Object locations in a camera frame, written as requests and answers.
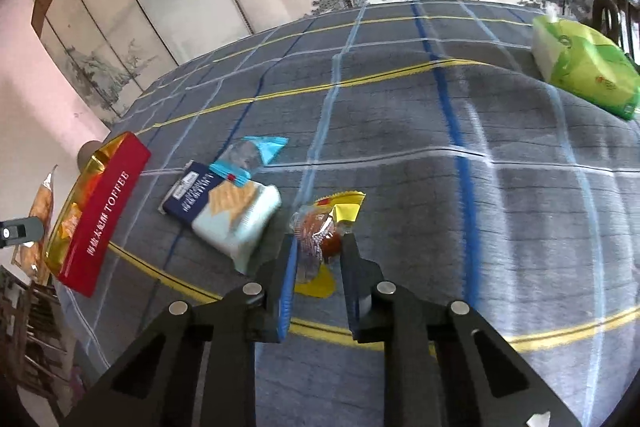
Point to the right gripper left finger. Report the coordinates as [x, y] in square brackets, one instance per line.
[196, 365]

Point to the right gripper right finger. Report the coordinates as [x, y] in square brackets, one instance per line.
[444, 365]

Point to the orange snack packet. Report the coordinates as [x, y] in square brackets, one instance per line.
[29, 256]

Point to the yellow clear pastry packet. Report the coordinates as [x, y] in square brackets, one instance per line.
[319, 228]

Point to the teal clear snack packet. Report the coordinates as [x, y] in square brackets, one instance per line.
[241, 159]

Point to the red gold toffee tin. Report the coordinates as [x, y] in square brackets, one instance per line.
[76, 246]

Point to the wooden furniture at left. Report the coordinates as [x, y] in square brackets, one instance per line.
[39, 349]

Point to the navy white cracker packet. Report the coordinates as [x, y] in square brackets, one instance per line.
[228, 217]

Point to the grey plaid tablecloth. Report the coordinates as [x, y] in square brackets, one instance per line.
[481, 181]

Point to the green tissue pack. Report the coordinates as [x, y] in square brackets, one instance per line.
[578, 59]

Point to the dark wooden chair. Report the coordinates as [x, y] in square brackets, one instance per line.
[619, 21]

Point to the round beige wall disc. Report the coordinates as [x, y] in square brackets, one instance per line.
[85, 153]

